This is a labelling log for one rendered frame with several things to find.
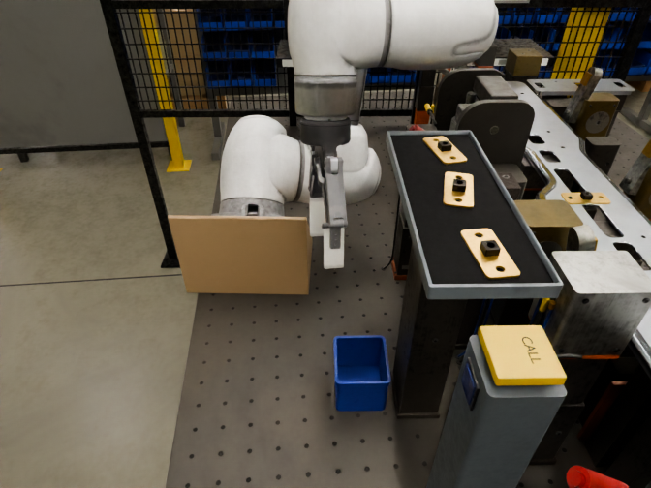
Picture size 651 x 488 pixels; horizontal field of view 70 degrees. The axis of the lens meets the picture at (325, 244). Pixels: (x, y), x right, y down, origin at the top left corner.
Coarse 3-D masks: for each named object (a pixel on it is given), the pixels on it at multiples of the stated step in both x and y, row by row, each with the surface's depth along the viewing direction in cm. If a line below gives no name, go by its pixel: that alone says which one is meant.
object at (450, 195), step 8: (448, 176) 65; (456, 176) 66; (464, 176) 65; (472, 176) 65; (448, 184) 64; (456, 184) 62; (464, 184) 62; (472, 184) 64; (448, 192) 62; (456, 192) 62; (464, 192) 62; (472, 192) 62; (448, 200) 60; (464, 200) 60; (472, 200) 60
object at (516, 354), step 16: (480, 336) 44; (496, 336) 43; (512, 336) 43; (528, 336) 43; (544, 336) 43; (496, 352) 42; (512, 352) 42; (528, 352) 42; (544, 352) 42; (496, 368) 40; (512, 368) 40; (528, 368) 40; (544, 368) 40; (560, 368) 40; (496, 384) 40; (512, 384) 40; (528, 384) 40; (544, 384) 40; (560, 384) 40
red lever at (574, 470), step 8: (568, 472) 37; (576, 472) 36; (584, 472) 36; (592, 472) 36; (568, 480) 37; (576, 480) 36; (584, 480) 35; (592, 480) 35; (600, 480) 36; (608, 480) 36; (616, 480) 37
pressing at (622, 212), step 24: (528, 96) 132; (552, 120) 119; (528, 144) 109; (552, 144) 109; (576, 144) 109; (552, 168) 100; (576, 168) 100; (600, 168) 101; (552, 192) 93; (600, 192) 93; (624, 216) 86; (600, 240) 80; (624, 240) 80; (648, 240) 80; (648, 264) 76; (648, 312) 67; (648, 336) 64; (648, 360) 60
